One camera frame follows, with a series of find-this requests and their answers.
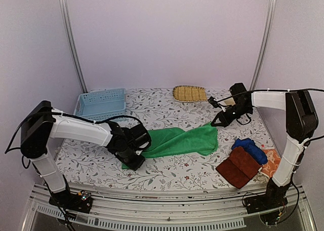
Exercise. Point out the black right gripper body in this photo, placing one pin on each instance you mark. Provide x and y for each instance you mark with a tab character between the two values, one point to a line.
240	112

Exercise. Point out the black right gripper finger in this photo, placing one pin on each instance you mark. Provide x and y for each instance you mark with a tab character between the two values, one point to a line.
217	119
220	125

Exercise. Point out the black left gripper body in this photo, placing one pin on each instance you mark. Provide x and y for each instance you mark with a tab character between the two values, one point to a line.
128	152

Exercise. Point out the green microfiber towel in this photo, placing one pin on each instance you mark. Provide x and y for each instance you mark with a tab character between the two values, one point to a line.
169	142

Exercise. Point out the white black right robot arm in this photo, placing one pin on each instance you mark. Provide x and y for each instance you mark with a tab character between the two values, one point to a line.
301	122

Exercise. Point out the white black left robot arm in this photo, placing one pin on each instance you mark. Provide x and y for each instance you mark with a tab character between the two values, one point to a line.
46	122

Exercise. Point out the cream cylindrical cup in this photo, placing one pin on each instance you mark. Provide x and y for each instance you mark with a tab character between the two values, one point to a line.
229	102

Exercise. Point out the blue rolled towel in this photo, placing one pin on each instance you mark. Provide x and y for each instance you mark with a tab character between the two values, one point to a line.
252	149

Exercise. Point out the woven bamboo tray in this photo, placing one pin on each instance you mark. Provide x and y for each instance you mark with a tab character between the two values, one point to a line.
189	94

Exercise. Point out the brown folded towel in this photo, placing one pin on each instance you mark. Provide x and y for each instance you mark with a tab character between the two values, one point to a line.
239	168

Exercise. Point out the light blue plastic basket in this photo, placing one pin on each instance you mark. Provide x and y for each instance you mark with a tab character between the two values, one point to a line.
101	104

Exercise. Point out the orange patterned towel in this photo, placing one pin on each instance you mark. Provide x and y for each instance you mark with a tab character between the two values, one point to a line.
273	161

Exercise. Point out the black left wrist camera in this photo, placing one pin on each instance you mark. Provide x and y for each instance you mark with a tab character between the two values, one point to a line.
140	136

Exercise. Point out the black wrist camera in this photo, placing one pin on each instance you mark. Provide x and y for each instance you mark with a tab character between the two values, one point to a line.
140	136
237	88

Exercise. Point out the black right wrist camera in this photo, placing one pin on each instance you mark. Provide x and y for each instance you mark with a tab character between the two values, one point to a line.
237	88

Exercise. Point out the aluminium front rail base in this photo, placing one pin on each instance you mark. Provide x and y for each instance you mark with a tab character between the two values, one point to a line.
213	209

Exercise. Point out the right aluminium frame post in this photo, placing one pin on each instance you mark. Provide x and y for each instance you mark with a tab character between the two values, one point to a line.
264	42

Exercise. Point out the aluminium frame post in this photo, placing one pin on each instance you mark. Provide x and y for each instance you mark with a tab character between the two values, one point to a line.
264	42
72	46

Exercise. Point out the left aluminium frame post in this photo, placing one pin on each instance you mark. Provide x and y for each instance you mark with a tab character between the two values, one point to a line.
72	46

